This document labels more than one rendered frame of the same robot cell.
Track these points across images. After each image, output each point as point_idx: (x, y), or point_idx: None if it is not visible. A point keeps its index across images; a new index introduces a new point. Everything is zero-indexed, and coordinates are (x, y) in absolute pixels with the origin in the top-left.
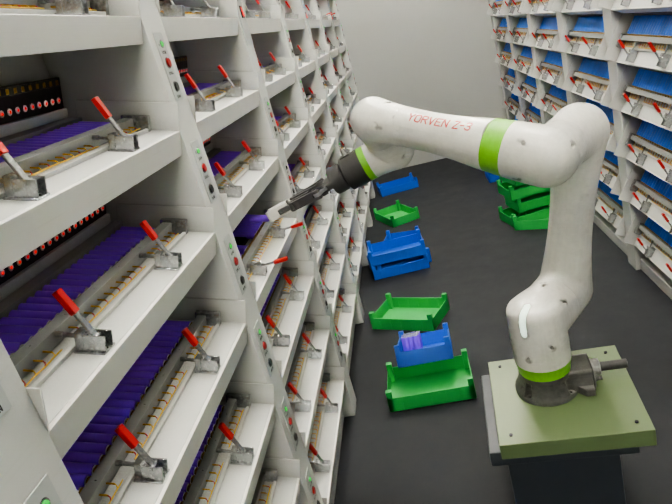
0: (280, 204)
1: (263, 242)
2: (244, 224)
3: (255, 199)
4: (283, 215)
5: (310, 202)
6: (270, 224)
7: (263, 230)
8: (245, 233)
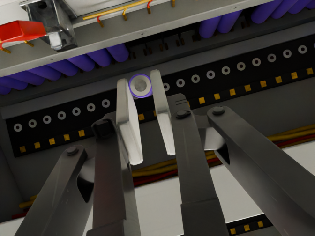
0: (139, 136)
1: (144, 7)
2: (55, 74)
3: (301, 152)
4: (164, 90)
5: (307, 174)
6: (26, 61)
7: (96, 47)
8: (121, 51)
